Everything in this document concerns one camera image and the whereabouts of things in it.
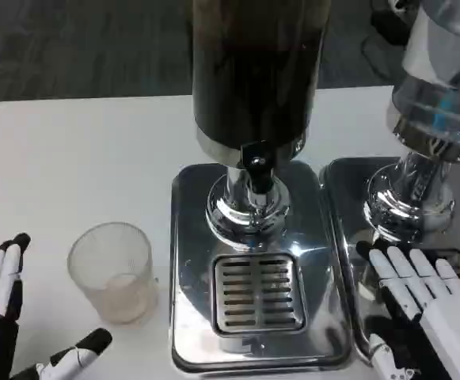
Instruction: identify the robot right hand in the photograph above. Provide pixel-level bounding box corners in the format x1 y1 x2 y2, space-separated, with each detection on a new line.
355 240 460 380

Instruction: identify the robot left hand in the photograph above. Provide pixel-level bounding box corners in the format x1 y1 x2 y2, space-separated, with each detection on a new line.
0 232 114 380

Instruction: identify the clear ribbed glass cup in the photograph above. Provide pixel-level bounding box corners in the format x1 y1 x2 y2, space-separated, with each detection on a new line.
67 221 160 328

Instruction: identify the steel drip tray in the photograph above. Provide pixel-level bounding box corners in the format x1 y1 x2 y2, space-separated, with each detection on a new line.
169 159 354 375
317 155 460 367

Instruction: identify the steel slotted drain grid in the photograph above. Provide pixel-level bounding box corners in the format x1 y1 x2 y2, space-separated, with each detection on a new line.
211 254 308 338

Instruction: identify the clear empty drink dispenser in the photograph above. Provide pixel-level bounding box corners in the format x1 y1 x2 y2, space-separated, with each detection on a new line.
361 0 460 241

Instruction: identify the black dispenser tap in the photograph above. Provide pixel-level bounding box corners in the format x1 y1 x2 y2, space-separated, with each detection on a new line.
240 139 279 201

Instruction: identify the dark drink dispenser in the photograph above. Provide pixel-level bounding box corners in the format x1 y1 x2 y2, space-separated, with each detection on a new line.
188 0 330 251

